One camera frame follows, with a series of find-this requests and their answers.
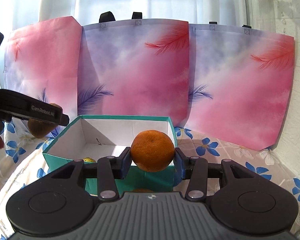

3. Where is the brown kiwi fruit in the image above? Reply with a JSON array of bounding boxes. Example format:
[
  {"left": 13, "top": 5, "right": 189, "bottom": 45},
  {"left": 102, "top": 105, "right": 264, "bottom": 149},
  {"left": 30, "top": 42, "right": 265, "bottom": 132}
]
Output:
[{"left": 27, "top": 104, "right": 59, "bottom": 139}]

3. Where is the pink feather bag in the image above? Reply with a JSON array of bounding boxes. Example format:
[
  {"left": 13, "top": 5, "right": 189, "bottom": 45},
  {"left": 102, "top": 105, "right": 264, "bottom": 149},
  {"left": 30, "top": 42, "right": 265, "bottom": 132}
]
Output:
[
  {"left": 77, "top": 19, "right": 190, "bottom": 125},
  {"left": 4, "top": 16, "right": 82, "bottom": 120},
  {"left": 184, "top": 24, "right": 295, "bottom": 151}
]

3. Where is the left pink feather bag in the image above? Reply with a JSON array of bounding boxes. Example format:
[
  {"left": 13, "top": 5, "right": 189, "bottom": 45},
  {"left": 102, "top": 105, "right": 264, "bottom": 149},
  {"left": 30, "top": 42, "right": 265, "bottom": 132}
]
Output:
[{"left": 4, "top": 16, "right": 82, "bottom": 120}]

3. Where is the teal cardboard box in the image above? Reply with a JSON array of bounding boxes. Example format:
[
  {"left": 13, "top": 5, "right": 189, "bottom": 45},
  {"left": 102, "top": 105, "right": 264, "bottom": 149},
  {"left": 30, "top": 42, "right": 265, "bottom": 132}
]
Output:
[{"left": 43, "top": 115, "right": 177, "bottom": 194}]

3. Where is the middle pink feather bag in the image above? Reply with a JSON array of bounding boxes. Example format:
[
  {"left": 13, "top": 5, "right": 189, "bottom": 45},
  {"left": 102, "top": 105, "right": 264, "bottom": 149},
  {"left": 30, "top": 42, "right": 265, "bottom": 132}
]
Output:
[{"left": 77, "top": 19, "right": 190, "bottom": 125}]

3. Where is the right pink feather bag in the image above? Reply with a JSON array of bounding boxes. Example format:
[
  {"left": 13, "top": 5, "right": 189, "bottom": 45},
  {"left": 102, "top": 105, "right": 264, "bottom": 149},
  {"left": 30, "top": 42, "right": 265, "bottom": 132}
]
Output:
[{"left": 184, "top": 24, "right": 295, "bottom": 151}]

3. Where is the blue floral bed sheet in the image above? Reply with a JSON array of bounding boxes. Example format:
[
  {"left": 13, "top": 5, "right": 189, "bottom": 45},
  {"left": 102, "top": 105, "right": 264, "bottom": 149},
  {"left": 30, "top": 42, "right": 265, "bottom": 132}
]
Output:
[{"left": 0, "top": 120, "right": 300, "bottom": 239}]

